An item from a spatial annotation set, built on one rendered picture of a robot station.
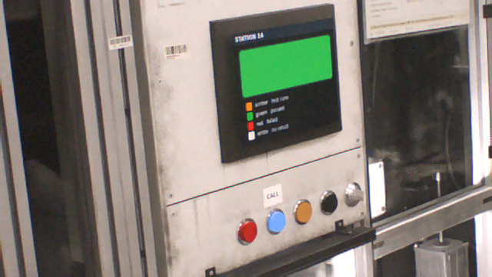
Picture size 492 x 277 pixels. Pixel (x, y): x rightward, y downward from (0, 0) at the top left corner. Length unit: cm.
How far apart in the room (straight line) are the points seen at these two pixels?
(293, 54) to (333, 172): 22
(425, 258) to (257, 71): 90
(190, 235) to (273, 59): 28
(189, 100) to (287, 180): 23
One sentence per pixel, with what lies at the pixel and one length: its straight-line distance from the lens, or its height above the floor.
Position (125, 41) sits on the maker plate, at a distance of 137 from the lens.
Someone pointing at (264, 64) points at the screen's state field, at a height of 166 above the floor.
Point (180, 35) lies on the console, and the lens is 142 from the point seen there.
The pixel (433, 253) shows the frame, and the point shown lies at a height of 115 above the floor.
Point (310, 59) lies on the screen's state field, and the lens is 157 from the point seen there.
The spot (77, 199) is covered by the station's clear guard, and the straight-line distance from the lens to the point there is 137.
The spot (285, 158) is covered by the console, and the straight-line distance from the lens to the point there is 158.
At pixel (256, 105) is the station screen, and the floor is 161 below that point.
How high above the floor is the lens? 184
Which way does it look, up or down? 12 degrees down
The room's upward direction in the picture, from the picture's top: 5 degrees counter-clockwise
